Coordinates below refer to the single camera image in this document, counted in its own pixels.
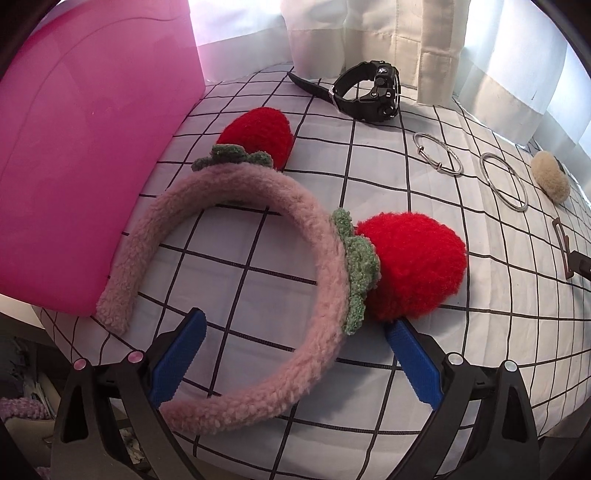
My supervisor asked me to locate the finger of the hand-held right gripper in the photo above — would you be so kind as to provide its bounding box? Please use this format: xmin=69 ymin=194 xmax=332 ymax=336
xmin=570 ymin=250 xmax=591 ymax=278

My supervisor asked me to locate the beige fluffy hair clip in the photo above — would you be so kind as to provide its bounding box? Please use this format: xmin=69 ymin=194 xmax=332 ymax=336
xmin=530 ymin=150 xmax=573 ymax=204

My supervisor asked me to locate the plain silver bangle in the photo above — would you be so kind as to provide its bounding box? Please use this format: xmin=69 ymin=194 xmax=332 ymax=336
xmin=479 ymin=152 xmax=529 ymax=213

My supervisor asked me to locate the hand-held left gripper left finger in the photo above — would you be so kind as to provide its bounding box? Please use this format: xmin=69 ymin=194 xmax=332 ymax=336
xmin=48 ymin=307 xmax=208 ymax=480

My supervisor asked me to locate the silver bangle with clasp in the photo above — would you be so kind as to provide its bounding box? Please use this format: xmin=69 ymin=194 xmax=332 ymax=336
xmin=412 ymin=132 xmax=465 ymax=177

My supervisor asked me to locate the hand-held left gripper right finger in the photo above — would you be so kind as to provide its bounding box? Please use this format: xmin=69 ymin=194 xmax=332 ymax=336
xmin=383 ymin=318 xmax=541 ymax=480

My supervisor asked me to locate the purple fuzzy cloth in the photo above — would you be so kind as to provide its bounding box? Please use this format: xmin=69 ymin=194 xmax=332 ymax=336
xmin=0 ymin=397 xmax=54 ymax=423

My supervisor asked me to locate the white black checked bed sheet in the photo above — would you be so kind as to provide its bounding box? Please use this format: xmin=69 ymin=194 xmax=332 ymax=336
xmin=34 ymin=62 xmax=591 ymax=467

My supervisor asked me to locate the pink fuzzy strawberry headband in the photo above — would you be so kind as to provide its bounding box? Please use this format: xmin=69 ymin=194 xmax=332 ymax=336
xmin=96 ymin=107 xmax=468 ymax=435

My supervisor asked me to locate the white sheer curtain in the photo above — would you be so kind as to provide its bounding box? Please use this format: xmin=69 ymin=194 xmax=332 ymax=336
xmin=189 ymin=0 xmax=591 ymax=153

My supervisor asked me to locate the cream thick curtain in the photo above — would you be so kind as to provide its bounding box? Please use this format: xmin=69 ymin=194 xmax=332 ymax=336
xmin=281 ymin=0 xmax=467 ymax=106

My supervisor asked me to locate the brown rectangular hair claw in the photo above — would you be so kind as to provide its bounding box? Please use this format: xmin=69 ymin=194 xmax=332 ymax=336
xmin=551 ymin=217 xmax=578 ymax=280

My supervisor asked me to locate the black digital wrist watch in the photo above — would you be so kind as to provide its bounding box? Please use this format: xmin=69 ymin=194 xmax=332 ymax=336
xmin=286 ymin=60 xmax=402 ymax=124

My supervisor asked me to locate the pink plastic storage bin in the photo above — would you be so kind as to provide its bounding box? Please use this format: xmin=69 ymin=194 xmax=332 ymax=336
xmin=0 ymin=7 xmax=206 ymax=317

